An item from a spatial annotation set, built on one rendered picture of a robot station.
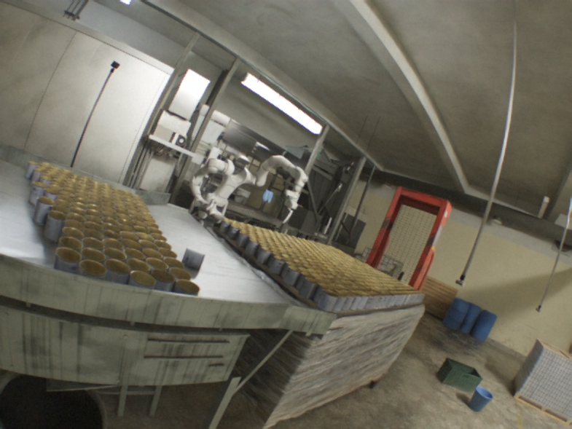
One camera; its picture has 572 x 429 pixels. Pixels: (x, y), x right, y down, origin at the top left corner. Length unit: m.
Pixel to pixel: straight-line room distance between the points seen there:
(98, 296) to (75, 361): 0.23
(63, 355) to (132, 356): 0.19
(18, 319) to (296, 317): 0.82
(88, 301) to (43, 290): 0.11
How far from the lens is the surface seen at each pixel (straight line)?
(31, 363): 0.82
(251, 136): 4.21
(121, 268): 0.75
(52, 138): 3.30
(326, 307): 1.13
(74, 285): 0.62
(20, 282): 0.64
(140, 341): 0.76
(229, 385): 1.08
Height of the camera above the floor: 1.46
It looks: 2 degrees down
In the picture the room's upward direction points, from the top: 23 degrees clockwise
